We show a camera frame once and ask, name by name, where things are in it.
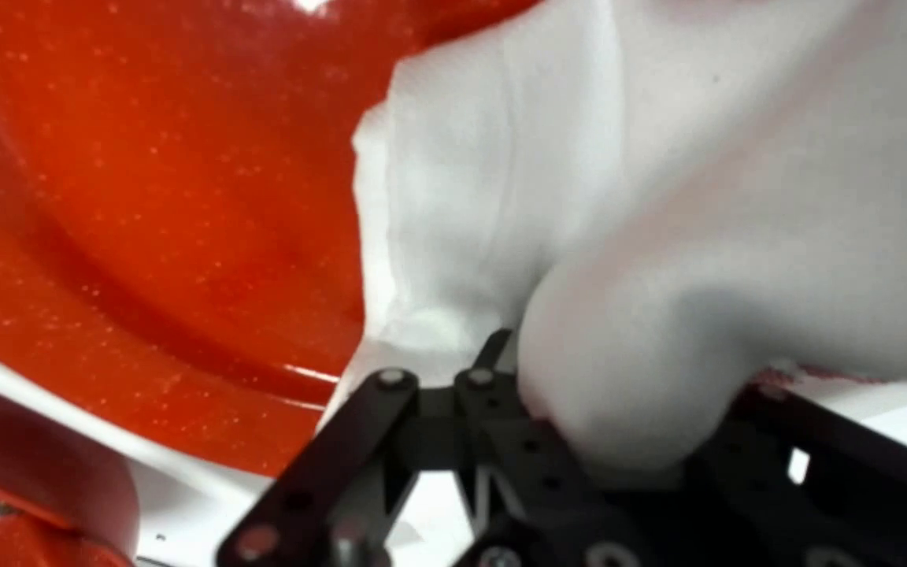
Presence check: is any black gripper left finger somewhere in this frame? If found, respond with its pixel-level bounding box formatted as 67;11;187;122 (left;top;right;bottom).
214;326;645;567

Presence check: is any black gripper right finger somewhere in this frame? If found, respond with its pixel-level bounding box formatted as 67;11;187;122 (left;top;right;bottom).
684;379;907;567

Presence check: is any white cloth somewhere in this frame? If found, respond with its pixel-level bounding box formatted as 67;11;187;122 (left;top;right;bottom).
322;0;907;477

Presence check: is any red plate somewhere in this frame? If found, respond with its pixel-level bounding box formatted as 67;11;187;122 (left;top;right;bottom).
0;0;540;481

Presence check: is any empty red bowl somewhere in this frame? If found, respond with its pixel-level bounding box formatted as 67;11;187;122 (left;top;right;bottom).
0;373;146;567

